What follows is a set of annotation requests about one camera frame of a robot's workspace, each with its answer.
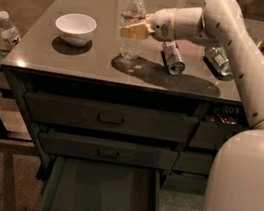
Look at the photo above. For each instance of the clear plastic water bottle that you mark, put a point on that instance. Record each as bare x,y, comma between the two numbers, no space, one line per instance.
133,12

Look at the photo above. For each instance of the bottom right drawer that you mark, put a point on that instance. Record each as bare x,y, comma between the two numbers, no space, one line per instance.
184,182

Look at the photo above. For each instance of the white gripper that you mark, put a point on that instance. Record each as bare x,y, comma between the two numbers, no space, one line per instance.
162,23

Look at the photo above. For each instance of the top left drawer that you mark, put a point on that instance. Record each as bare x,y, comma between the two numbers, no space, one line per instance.
116,118

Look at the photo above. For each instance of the white ceramic bowl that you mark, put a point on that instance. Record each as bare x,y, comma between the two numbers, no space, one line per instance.
76,29

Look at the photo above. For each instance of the open bottom left drawer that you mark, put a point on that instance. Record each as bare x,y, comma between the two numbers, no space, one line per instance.
81,185

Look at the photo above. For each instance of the slim silver drink can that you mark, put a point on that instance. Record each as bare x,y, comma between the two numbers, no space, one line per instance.
172,57

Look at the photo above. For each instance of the green silver soda can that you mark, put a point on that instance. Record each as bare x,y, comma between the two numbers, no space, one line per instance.
218,60

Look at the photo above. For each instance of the top right drawer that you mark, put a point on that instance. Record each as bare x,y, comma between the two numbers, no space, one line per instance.
211,135

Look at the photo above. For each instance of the middle right drawer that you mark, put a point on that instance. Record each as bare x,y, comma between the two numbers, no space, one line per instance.
194,162

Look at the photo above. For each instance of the middle left drawer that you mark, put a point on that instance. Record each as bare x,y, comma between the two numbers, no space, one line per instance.
107,150

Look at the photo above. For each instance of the snack packets in drawer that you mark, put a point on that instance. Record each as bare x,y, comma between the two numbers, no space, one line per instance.
226,114

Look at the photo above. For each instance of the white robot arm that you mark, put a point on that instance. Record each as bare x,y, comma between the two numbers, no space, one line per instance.
236,181

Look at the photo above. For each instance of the small water bottle on side table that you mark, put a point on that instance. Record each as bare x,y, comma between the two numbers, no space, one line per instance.
8,31

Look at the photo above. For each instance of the dark grey cabinet counter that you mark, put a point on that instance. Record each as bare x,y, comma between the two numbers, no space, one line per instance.
45,63

